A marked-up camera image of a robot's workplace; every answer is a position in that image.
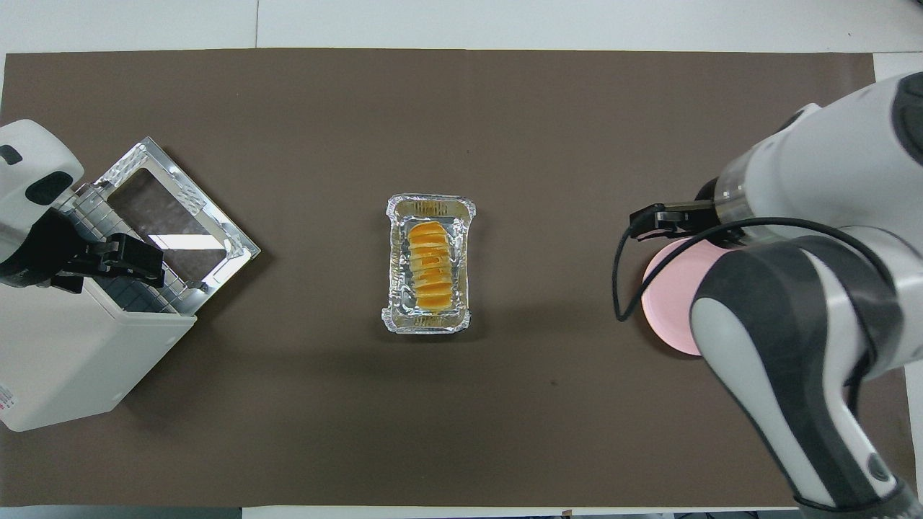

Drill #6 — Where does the sliced golden bread loaf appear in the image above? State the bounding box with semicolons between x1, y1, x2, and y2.
407;221;454;313

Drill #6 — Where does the brown table mat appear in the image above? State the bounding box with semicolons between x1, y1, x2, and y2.
0;48;918;508

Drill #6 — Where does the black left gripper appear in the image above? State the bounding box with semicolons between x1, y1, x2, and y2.
0;208;167;290

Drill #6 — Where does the pink round plate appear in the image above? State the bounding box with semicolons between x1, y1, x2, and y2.
641;238;715;356

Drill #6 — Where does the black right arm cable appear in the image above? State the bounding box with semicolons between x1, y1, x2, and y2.
612;216;906;323

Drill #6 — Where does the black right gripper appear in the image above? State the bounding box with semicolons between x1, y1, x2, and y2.
630;179;725;240

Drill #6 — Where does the aluminium foil tray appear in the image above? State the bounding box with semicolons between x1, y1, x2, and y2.
381;192;477;335

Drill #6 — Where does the glass oven door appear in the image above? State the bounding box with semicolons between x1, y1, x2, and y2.
92;137;262;303

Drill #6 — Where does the cream toaster oven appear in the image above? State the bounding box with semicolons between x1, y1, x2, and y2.
0;137;262;433

